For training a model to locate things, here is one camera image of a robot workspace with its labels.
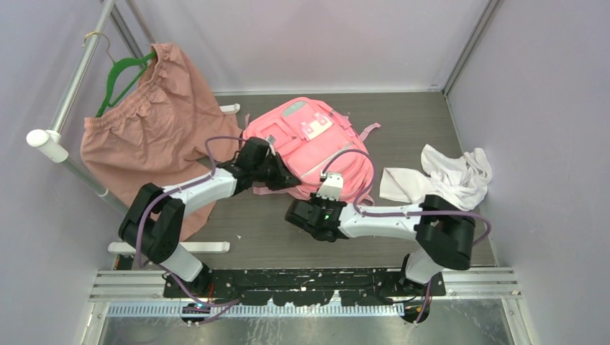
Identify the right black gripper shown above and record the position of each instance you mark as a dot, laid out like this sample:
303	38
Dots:
316	199

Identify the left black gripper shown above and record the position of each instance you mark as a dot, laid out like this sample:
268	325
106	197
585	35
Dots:
284	178

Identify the pink student backpack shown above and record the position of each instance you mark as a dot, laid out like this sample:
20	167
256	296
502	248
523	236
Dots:
309	133

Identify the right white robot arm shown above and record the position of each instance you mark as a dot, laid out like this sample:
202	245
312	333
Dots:
445	235

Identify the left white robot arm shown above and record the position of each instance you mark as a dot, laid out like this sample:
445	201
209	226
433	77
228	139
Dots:
153	222

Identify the pink shorts on hanger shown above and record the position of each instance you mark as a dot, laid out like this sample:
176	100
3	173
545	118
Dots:
159	132

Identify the white crumpled cloth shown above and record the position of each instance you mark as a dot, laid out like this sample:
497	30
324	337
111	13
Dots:
462	181

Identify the white clothes rack stand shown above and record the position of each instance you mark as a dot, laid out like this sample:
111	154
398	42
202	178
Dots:
48	141

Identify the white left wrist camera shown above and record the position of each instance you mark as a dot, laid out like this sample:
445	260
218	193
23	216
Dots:
270	139

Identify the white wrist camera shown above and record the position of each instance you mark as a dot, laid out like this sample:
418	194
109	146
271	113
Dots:
331	187
270	139

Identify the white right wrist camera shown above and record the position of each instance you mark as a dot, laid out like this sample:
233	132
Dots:
331	187

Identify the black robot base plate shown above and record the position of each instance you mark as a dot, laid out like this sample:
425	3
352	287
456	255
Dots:
302	287

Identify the white slotted cable duct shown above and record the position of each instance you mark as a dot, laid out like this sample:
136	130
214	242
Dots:
183	309

